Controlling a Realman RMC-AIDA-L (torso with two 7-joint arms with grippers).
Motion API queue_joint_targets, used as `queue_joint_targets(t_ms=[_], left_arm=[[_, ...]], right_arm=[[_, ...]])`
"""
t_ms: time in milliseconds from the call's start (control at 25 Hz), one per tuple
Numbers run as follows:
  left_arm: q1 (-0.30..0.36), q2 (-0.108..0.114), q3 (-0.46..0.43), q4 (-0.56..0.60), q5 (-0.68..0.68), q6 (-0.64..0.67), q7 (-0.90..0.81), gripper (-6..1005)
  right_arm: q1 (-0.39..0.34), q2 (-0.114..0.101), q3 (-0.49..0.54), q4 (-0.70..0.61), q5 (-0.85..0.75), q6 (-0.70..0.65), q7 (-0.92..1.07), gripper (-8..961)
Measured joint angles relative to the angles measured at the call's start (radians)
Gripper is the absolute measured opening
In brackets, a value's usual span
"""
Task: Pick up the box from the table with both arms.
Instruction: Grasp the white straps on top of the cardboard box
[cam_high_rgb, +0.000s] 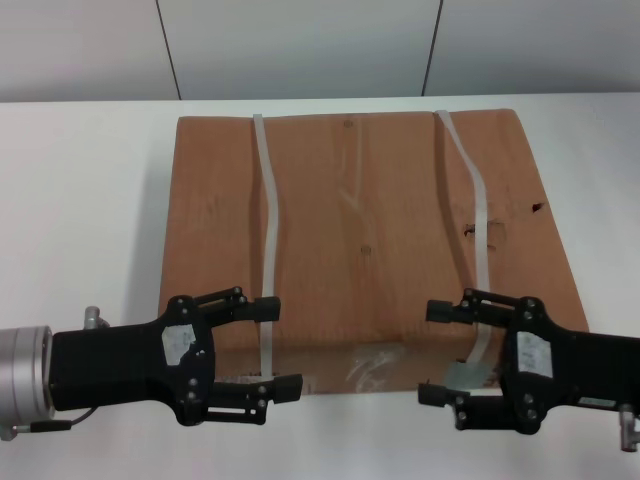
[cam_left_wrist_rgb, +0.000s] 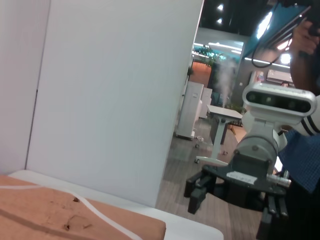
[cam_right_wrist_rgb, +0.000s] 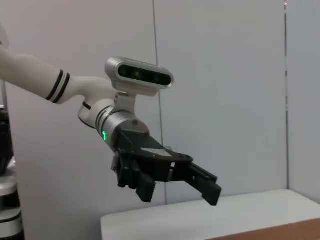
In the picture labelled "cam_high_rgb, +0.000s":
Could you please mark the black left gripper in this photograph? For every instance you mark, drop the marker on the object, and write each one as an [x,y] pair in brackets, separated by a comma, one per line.
[120,362]

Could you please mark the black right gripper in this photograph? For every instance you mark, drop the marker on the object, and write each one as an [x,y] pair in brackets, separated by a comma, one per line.
[560,362]

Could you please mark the brown cardboard box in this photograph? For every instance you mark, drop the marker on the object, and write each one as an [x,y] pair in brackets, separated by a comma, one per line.
[365,200]

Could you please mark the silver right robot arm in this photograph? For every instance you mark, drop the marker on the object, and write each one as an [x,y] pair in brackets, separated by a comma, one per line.
[628,425]

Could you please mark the grey tape patch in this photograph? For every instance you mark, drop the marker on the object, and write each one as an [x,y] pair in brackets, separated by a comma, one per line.
[469,374]

